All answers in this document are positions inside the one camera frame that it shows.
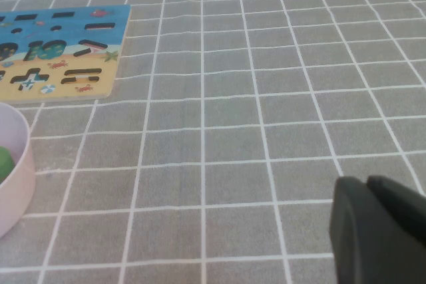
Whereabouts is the green number piece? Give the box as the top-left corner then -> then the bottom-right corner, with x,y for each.
0,146 -> 16,185

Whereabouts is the grey white-grid tablecloth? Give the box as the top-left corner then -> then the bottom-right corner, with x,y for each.
0,0 -> 426,284

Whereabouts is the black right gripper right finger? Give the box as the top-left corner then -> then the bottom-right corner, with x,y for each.
367,175 -> 426,244

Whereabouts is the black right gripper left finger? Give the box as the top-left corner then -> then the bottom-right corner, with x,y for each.
329,176 -> 426,284

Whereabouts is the white bowl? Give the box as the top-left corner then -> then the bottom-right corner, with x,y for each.
0,102 -> 37,240

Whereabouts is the wooden number puzzle board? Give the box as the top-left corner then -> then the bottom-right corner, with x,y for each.
0,4 -> 132,104

